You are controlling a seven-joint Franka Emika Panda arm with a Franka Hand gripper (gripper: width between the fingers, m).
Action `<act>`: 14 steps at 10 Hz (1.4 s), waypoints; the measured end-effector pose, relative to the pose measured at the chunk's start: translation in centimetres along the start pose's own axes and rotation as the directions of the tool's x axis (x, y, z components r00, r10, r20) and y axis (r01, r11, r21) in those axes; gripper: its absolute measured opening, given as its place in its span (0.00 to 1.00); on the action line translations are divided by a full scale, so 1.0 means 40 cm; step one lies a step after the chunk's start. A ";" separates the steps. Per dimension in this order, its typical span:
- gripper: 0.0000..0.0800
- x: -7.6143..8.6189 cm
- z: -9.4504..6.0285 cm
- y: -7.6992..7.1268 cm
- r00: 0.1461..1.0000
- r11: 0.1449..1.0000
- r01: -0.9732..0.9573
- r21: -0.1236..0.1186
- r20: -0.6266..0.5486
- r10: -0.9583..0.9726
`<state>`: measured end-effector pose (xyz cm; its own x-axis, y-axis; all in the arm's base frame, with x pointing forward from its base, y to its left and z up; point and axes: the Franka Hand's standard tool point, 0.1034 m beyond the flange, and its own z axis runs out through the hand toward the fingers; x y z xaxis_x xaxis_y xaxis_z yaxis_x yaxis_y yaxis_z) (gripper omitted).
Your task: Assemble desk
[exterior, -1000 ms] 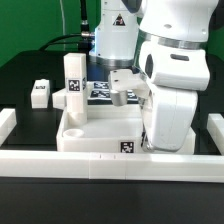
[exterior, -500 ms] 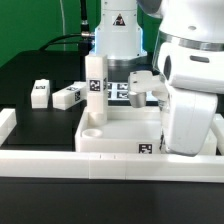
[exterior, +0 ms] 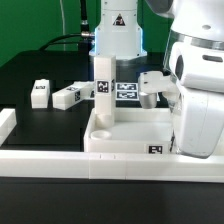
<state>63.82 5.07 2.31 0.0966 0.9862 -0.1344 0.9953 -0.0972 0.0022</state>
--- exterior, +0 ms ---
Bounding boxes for black cable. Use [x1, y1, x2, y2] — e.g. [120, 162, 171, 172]
[38, 0, 98, 52]

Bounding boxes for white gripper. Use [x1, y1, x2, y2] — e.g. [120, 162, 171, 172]
[172, 81, 224, 158]

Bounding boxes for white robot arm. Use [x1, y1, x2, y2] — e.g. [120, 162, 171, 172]
[145, 0, 224, 158]

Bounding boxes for white cable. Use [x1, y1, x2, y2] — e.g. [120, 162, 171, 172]
[59, 0, 65, 35]

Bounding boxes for white desk top tray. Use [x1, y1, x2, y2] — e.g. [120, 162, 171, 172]
[84, 107, 176, 154]

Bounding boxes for white U-shaped boundary fence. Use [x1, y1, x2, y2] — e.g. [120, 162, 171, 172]
[0, 108, 224, 184]

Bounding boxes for fiducial marker sheet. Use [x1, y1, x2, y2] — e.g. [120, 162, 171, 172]
[89, 82, 161, 102]

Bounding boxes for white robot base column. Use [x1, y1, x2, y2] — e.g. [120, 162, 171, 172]
[90, 0, 147, 61]

